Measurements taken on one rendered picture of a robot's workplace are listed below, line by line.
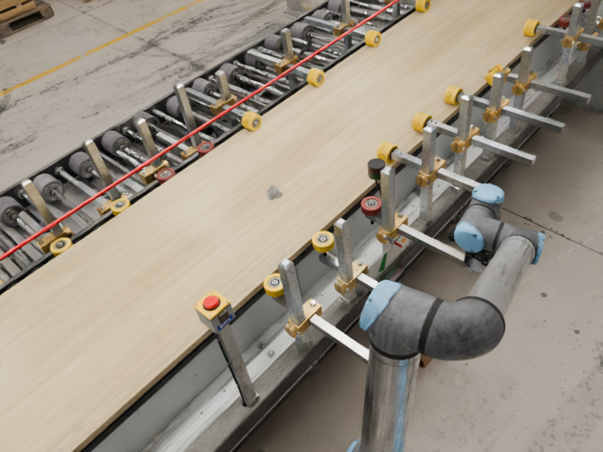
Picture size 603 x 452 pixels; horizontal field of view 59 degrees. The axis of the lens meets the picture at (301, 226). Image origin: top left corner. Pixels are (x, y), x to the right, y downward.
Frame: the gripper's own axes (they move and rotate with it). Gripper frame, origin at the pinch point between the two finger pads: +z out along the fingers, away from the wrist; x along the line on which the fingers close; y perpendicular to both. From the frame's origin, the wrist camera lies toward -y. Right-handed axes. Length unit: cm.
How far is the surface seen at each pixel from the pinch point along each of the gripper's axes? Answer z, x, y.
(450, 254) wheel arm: -3.4, -1.4, -7.4
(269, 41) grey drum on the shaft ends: -1, 86, -186
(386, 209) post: -15.2, -5.7, -31.3
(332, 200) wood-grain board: -7, -7, -56
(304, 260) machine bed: 4, -30, -52
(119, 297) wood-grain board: -7, -88, -85
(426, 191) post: -5.7, 19.3, -30.6
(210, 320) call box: -39, -83, -28
